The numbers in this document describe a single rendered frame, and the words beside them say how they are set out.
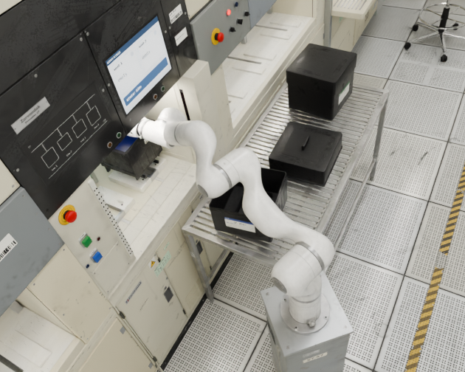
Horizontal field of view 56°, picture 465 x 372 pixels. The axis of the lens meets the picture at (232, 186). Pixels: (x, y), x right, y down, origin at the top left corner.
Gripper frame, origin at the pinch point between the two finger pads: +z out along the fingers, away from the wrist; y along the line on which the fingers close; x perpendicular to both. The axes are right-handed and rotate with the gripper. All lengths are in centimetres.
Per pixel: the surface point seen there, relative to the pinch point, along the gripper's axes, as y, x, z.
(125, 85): -11.9, 33.8, -29.9
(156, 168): 4.4, -32.3, -8.3
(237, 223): -3, -37, -59
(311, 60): 98, -21, -45
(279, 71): 104, -38, -22
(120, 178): -8.5, -32.3, 4.1
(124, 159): -10.1, -12.1, -8.4
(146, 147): 2.2, -15.4, -9.7
